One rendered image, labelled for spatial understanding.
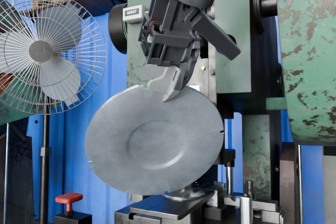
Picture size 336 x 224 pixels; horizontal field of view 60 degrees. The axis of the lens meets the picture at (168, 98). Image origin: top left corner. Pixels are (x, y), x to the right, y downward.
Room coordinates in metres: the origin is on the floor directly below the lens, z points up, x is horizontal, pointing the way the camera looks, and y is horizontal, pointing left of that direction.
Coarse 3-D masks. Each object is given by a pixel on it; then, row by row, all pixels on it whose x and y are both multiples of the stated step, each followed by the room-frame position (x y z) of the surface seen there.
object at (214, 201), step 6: (186, 186) 0.92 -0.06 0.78; (192, 186) 0.92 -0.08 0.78; (198, 186) 0.92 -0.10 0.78; (204, 186) 0.92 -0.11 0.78; (210, 186) 0.92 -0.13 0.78; (216, 186) 0.92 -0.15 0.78; (216, 192) 0.87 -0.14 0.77; (222, 192) 0.92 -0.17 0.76; (210, 198) 0.88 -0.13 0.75; (216, 198) 0.87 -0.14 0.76; (222, 198) 0.92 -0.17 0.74; (210, 204) 0.88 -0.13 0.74; (216, 204) 0.87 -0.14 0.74
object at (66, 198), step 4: (72, 192) 0.93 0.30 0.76; (56, 196) 0.88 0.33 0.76; (60, 196) 0.88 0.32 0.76; (64, 196) 0.88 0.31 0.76; (68, 196) 0.88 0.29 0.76; (72, 196) 0.88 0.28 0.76; (76, 196) 0.89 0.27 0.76; (80, 196) 0.90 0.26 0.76; (56, 200) 0.87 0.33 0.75; (60, 200) 0.87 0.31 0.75; (64, 200) 0.86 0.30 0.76; (68, 200) 0.86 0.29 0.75; (72, 200) 0.87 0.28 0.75; (76, 200) 0.88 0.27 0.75; (68, 204) 0.89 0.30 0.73; (68, 208) 0.89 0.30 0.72
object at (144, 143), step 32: (128, 96) 0.53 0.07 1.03; (160, 96) 0.55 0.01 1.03; (192, 96) 0.56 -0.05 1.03; (96, 128) 0.56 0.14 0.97; (128, 128) 0.57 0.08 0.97; (160, 128) 0.59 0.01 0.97; (192, 128) 0.60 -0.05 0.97; (128, 160) 0.62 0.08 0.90; (160, 160) 0.64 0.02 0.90; (192, 160) 0.65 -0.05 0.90; (128, 192) 0.67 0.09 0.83; (160, 192) 0.69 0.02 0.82
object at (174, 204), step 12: (168, 192) 0.83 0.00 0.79; (180, 192) 0.83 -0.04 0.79; (192, 192) 0.83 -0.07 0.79; (204, 192) 0.83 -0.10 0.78; (132, 204) 0.73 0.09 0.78; (144, 204) 0.73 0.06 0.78; (156, 204) 0.73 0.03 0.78; (168, 204) 0.73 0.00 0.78; (180, 204) 0.73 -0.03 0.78; (192, 204) 0.73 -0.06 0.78; (156, 216) 0.68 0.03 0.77; (168, 216) 0.67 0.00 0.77; (180, 216) 0.66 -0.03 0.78; (192, 216) 0.78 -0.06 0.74
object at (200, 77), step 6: (198, 60) 0.86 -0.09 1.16; (204, 60) 0.85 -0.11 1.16; (198, 66) 0.86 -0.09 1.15; (204, 66) 0.85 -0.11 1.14; (198, 72) 0.86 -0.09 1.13; (204, 72) 0.85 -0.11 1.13; (192, 78) 0.87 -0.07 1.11; (198, 78) 0.86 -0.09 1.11; (204, 78) 0.85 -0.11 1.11; (186, 84) 0.88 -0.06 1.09; (192, 84) 0.87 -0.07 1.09; (198, 84) 0.86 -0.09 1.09; (204, 84) 0.85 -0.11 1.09; (198, 90) 0.86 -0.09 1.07; (204, 90) 0.85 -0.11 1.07; (222, 120) 0.93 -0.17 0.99; (222, 144) 0.93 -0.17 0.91; (222, 150) 0.93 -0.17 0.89
